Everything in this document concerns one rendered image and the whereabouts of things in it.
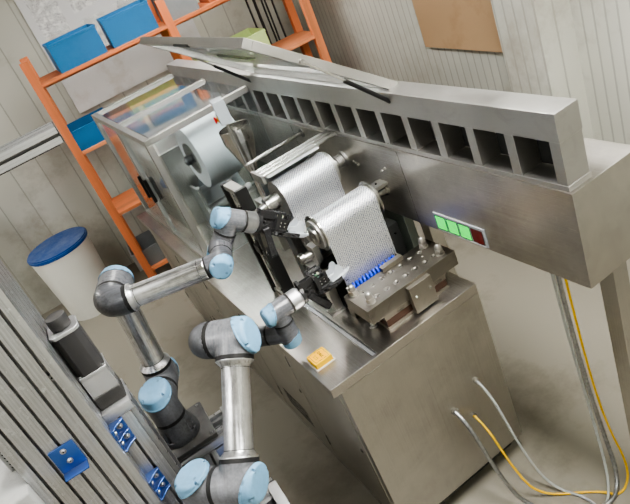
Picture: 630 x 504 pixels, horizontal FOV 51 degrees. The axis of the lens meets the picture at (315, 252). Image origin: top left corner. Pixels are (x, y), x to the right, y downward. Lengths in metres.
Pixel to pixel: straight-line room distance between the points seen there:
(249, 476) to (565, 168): 1.15
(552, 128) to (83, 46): 3.79
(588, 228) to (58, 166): 4.76
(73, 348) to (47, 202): 4.05
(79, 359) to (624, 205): 1.54
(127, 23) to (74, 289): 2.08
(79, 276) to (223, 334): 3.61
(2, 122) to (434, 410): 4.30
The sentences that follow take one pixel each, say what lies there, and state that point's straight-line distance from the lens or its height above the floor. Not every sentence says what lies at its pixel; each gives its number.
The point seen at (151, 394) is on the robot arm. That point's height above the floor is 1.04.
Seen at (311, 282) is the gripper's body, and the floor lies 1.14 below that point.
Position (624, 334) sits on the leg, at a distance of 2.24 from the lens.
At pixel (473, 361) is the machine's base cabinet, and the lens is 2.58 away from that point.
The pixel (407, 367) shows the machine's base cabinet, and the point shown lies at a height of 0.78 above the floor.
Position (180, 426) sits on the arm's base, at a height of 0.89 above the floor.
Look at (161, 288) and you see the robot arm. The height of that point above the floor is 1.41.
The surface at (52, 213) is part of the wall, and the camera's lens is 5.98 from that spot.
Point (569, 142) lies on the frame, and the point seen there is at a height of 1.56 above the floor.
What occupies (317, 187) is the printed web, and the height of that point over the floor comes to 1.32.
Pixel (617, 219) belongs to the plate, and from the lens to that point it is 1.91.
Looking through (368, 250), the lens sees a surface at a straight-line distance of 2.42.
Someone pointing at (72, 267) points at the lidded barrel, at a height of 0.48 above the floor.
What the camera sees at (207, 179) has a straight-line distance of 3.20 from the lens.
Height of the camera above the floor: 2.32
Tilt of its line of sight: 28 degrees down
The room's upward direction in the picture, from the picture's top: 24 degrees counter-clockwise
